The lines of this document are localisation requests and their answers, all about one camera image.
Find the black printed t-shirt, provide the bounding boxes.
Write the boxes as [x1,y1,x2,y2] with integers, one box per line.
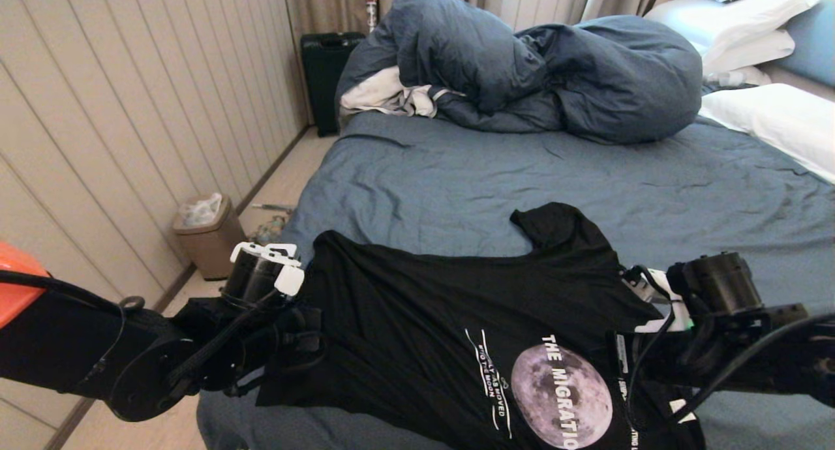
[256,202,705,450]

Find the teal patterned cloth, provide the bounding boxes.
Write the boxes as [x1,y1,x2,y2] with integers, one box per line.
[251,214,290,245]

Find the bronze trash bin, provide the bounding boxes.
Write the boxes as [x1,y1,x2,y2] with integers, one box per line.
[173,194,249,281]

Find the clear plastic bin bag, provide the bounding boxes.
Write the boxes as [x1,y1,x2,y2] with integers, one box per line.
[180,192,224,226]

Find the bed with blue sheet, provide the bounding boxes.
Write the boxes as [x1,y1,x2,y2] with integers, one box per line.
[198,111,835,450]

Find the black suitcase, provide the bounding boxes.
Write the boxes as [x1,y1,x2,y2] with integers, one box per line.
[301,32,366,137]

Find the long white pillow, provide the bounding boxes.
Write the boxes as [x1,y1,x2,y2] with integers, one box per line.
[699,83,835,185]

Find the crumpled dark blue duvet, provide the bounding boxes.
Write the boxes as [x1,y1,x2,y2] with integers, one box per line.
[336,0,704,145]

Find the small white pillow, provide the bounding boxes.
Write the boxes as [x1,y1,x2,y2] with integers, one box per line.
[705,67,772,87]

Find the flat white pillow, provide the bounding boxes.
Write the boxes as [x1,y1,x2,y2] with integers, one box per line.
[699,29,797,76]

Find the large white pillow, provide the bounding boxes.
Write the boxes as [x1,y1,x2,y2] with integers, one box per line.
[645,0,820,59]

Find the blue padded headboard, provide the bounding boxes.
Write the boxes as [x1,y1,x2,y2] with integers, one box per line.
[782,1,835,89]

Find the white sheer curtain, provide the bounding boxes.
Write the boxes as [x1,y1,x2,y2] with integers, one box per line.
[499,0,596,33]

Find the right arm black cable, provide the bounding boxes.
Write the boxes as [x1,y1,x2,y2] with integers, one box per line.
[625,267,835,432]

